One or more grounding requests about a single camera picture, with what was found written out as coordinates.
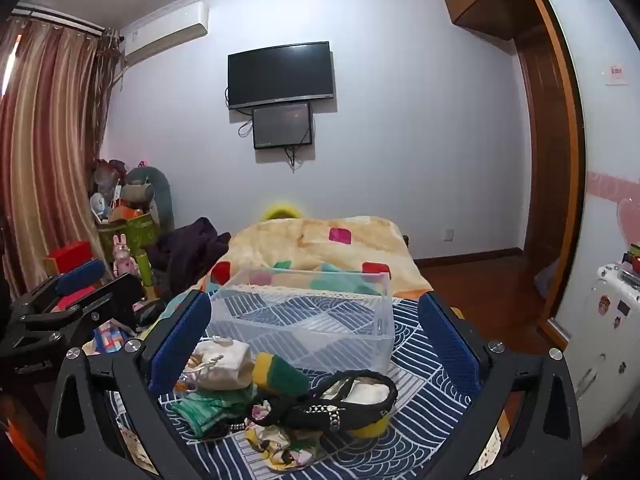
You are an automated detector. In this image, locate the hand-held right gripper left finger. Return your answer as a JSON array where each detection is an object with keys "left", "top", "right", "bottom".
[{"left": 46, "top": 290, "right": 213, "bottom": 480}]

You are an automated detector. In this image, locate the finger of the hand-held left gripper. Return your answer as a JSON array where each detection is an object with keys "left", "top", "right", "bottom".
[
  {"left": 22, "top": 272, "right": 145, "bottom": 348},
  {"left": 10, "top": 258, "right": 114, "bottom": 322}
]

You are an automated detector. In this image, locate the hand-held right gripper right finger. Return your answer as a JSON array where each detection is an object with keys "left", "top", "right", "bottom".
[{"left": 417, "top": 291, "right": 584, "bottom": 480}]

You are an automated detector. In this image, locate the white drawstring pouch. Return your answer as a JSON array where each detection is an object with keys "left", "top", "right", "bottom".
[{"left": 181, "top": 336, "right": 256, "bottom": 391}]

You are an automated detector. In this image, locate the green knitted cloth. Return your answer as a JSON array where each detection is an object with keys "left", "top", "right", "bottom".
[{"left": 172, "top": 387, "right": 257, "bottom": 437}]

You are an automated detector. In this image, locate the yellow and green sock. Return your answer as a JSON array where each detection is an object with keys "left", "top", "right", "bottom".
[{"left": 252, "top": 352, "right": 312, "bottom": 401}]

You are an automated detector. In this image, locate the black studded bag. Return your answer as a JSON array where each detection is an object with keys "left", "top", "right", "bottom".
[{"left": 249, "top": 369, "right": 400, "bottom": 435}]

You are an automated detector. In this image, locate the clear plastic storage box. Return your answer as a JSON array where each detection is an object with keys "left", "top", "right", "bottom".
[{"left": 206, "top": 267, "right": 395, "bottom": 376}]

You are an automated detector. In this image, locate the floral fabric pouch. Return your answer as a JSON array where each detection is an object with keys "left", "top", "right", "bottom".
[{"left": 244, "top": 405, "right": 328, "bottom": 477}]

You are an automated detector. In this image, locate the red box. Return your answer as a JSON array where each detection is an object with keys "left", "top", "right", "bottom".
[{"left": 49, "top": 241, "right": 94, "bottom": 275}]

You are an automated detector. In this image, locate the green cylinder toy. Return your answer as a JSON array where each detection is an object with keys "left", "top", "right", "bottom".
[{"left": 137, "top": 252, "right": 157, "bottom": 302}]

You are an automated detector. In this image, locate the pink rabbit toy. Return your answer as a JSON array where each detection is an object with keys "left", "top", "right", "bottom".
[{"left": 112, "top": 233, "right": 139, "bottom": 277}]

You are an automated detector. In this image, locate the colourful patchwork cloth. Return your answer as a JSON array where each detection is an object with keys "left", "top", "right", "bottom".
[{"left": 82, "top": 320, "right": 128, "bottom": 358}]

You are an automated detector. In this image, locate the dark purple fleece cloth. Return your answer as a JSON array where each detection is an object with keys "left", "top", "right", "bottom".
[{"left": 149, "top": 216, "right": 232, "bottom": 297}]

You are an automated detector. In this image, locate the grey plush toy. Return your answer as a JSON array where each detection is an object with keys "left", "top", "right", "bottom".
[{"left": 124, "top": 165, "right": 176, "bottom": 232}]

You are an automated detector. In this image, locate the striped red curtain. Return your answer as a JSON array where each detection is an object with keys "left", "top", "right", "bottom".
[{"left": 0, "top": 19, "right": 122, "bottom": 303}]

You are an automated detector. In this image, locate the white refrigerator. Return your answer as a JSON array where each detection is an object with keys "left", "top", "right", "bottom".
[{"left": 569, "top": 260, "right": 640, "bottom": 447}]

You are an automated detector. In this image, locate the yellow blanket with coloured squares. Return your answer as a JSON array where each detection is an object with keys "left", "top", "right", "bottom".
[{"left": 202, "top": 215, "right": 434, "bottom": 307}]

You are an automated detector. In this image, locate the yellow fuzzy item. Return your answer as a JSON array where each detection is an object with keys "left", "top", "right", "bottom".
[{"left": 262, "top": 202, "right": 304, "bottom": 222}]

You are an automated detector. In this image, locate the small black monitor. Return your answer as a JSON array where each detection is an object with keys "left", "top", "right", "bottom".
[{"left": 251, "top": 102, "right": 314, "bottom": 151}]

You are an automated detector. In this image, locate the curtain rod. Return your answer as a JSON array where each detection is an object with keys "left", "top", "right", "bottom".
[{"left": 10, "top": 4, "right": 124, "bottom": 42}]

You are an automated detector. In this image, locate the white air conditioner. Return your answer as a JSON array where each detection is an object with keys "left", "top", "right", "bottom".
[{"left": 120, "top": 1, "right": 210, "bottom": 58}]

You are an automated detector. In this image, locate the wooden door frame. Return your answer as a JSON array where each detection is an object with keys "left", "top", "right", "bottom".
[{"left": 514, "top": 0, "right": 587, "bottom": 352}]

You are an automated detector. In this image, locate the pink wall border strip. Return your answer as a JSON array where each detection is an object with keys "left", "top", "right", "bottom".
[{"left": 587, "top": 171, "right": 640, "bottom": 202}]

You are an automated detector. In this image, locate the black wall television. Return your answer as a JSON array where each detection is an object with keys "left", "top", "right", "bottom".
[{"left": 227, "top": 41, "right": 336, "bottom": 111}]

